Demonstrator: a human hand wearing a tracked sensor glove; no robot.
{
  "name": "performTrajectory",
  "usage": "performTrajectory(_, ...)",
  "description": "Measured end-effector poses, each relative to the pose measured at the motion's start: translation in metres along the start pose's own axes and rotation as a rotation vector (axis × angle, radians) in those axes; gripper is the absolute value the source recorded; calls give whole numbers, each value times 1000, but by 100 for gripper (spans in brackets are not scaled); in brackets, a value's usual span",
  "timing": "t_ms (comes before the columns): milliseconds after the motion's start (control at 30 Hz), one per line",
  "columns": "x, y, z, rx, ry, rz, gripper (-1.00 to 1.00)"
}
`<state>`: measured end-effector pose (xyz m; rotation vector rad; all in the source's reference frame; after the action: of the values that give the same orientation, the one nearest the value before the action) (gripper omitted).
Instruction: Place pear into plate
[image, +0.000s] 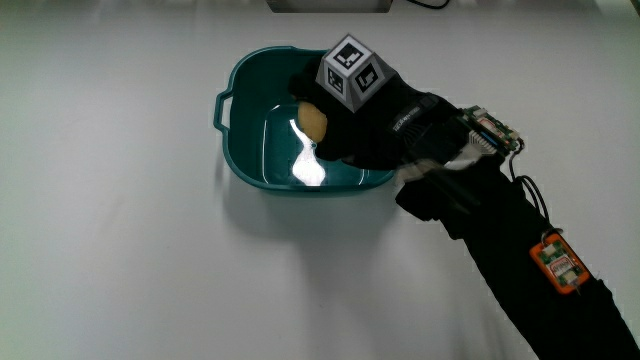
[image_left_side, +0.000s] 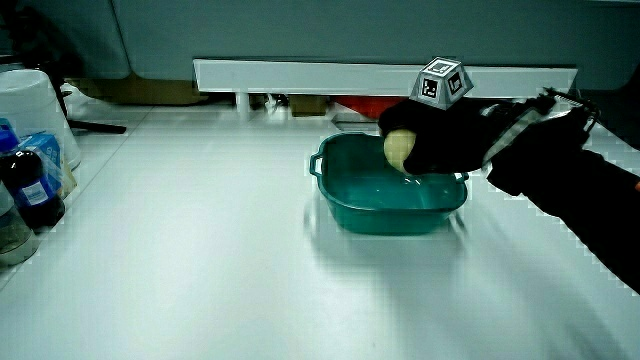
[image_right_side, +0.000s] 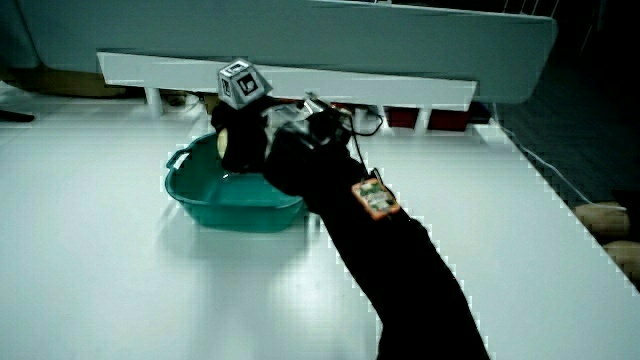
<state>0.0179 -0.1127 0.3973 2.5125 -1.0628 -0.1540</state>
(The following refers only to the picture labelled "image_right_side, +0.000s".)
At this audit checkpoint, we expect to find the person's left hand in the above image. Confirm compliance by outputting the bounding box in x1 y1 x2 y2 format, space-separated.
210 58 275 174

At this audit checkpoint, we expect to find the teal plastic basin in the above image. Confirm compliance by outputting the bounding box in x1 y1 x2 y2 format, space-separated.
164 130 308 234

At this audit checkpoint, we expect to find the person's left forearm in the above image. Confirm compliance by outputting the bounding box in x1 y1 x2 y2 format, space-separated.
263 127 492 360

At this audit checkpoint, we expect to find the black wrist tracker module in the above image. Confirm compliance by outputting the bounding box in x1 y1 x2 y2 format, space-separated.
268 92 353 150

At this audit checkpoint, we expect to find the white raised shelf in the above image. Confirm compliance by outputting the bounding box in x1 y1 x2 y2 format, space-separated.
96 51 479 117

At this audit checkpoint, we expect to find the large white panel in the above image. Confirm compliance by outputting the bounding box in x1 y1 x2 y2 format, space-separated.
16 0 559 105

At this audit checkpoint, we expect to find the orange sensor tag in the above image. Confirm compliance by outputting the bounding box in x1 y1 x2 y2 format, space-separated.
350 177 402 222

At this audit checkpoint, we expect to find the black flat object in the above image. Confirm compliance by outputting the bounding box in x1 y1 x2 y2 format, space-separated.
0 109 36 124

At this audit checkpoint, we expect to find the person's knee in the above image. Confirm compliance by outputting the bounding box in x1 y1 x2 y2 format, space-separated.
572 201 632 240
603 240 640 287

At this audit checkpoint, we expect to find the black cable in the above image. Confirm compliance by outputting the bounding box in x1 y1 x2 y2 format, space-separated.
348 110 385 174

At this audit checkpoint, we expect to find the white cable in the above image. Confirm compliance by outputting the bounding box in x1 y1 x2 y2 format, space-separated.
491 103 628 212

